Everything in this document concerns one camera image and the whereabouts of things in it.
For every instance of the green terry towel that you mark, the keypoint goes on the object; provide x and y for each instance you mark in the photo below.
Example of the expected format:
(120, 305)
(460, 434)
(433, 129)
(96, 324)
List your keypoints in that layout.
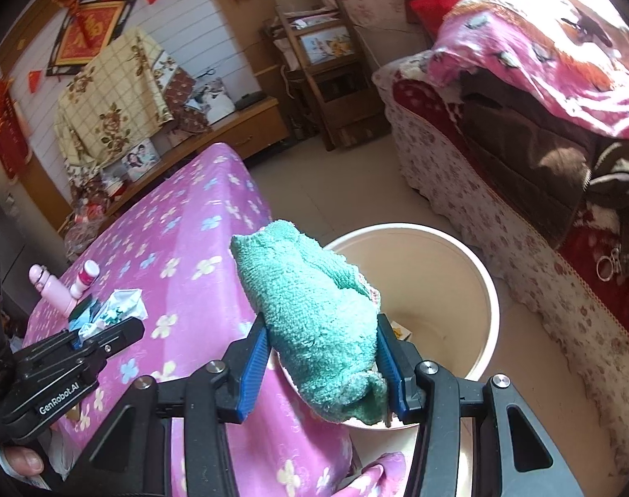
(314, 310)

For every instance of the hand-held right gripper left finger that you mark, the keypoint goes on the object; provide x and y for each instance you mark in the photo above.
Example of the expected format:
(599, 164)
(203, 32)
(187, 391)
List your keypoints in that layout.
(253, 372)

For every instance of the white green wrapper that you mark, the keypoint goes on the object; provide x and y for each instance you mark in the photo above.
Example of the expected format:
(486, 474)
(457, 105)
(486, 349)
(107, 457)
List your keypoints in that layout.
(120, 308)

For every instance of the red framed wall hanging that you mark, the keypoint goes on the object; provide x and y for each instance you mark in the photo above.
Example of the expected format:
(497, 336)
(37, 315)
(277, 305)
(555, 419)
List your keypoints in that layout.
(89, 31)

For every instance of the white printed bag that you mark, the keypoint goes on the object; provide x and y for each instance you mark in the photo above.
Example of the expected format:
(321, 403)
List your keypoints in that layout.
(218, 98)

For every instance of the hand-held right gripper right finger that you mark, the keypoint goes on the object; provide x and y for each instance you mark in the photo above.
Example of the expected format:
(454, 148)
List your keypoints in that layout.
(392, 372)

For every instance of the floral covered sofa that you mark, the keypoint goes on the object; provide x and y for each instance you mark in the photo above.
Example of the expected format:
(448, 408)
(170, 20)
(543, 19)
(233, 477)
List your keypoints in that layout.
(449, 176)

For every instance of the metal key rings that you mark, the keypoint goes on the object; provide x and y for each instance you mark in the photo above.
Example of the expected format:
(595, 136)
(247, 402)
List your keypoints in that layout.
(608, 264)

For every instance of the wooden shelf stand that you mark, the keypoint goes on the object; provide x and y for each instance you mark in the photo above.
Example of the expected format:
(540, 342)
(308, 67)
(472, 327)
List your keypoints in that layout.
(345, 98)

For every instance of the photo frame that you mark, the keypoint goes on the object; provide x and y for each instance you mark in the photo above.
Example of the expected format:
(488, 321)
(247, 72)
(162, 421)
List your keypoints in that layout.
(140, 159)

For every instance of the red hanging decoration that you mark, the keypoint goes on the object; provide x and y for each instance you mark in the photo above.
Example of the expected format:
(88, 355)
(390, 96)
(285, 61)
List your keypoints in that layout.
(3, 129)

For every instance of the white and pink bottle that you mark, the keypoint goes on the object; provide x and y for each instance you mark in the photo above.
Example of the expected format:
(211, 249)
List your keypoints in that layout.
(85, 279)

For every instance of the dark patterned cloth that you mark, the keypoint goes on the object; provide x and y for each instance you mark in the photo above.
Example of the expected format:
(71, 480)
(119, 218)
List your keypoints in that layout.
(625, 181)

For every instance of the wooden cabinet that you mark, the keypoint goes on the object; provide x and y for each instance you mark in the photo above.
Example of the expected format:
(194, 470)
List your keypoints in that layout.
(242, 129)

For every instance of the person's left hand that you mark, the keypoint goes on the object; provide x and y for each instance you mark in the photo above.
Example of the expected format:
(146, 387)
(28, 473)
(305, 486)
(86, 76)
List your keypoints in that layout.
(22, 461)

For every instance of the brown blanket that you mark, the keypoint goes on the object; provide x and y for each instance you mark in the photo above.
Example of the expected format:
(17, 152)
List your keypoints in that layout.
(527, 165)

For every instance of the yellow wrapper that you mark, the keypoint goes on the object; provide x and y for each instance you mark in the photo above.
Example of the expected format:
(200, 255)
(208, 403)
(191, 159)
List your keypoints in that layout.
(399, 330)

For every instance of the framed flower picture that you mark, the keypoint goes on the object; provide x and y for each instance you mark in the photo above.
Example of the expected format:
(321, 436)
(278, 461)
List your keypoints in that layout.
(327, 44)

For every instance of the red cushion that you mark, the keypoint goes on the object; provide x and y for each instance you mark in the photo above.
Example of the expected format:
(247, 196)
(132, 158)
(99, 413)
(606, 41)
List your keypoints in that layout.
(439, 2)

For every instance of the white plastic bucket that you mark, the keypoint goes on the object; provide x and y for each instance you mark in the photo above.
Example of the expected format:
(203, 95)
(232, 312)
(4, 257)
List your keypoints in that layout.
(449, 279)

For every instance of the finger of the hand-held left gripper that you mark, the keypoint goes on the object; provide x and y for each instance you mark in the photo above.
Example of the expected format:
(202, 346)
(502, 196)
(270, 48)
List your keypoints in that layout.
(45, 352)
(115, 339)

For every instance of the brown patterned bag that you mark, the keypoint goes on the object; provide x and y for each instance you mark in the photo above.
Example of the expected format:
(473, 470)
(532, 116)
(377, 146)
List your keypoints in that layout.
(185, 98)

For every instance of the black remote control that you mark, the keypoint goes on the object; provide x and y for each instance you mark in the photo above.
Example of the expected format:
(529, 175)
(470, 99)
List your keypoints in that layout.
(252, 99)

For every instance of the pink printed blanket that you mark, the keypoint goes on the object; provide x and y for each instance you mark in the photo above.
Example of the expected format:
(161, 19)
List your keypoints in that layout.
(542, 52)

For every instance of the beige floral cloth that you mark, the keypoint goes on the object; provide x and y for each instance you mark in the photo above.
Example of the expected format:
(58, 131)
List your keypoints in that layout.
(107, 93)

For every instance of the pink floral tablecloth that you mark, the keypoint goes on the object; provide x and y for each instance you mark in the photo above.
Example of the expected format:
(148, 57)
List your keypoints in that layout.
(190, 228)

